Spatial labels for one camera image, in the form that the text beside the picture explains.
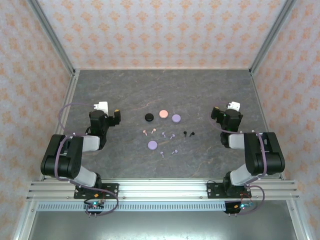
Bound grey metal sheet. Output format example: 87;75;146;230
27;211;298;240

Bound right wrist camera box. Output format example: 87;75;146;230
226;100;241;113

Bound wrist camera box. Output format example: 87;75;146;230
93;101;109;114
226;100;241;113

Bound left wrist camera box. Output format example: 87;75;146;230
93;101;109;114

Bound aluminium side rail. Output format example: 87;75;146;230
249;69;287;181
38;69;81;181

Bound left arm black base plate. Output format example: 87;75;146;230
73;183;120;200

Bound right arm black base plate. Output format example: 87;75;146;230
206;181;251;200

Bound aluminium mounting rail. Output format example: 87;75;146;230
26;178;300;201

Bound slotted grey cable duct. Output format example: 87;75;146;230
36;201;227;212

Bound aluminium frame post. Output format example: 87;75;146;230
248;0;300;76
26;0;77;76

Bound aluminium frame leg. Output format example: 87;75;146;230
286;199;310;240
12;199;38;240

